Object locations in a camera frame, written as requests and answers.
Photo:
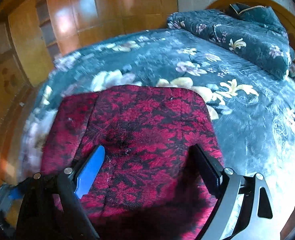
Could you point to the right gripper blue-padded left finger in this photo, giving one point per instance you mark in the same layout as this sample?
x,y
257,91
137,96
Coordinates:
x,y
86,174

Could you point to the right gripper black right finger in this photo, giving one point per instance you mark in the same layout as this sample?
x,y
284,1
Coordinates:
x,y
209,169

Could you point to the red black floral garment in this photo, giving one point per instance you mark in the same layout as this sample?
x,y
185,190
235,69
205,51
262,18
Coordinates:
x,y
149,185

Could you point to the dark teal floral bedspread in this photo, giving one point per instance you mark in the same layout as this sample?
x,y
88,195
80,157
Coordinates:
x,y
253,112

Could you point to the folded dark floral quilt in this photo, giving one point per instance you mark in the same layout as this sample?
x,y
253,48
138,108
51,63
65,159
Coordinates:
x,y
267,47

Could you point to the wooden wardrobe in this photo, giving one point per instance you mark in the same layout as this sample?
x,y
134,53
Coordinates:
x,y
73,24

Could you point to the wooden arched headboard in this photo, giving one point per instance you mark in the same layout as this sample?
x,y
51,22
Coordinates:
x,y
286,17

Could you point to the wooden door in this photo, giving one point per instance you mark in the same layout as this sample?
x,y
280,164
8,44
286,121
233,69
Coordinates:
x,y
29,44

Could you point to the dark teal pillow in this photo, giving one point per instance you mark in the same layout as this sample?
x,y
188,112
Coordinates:
x,y
259,14

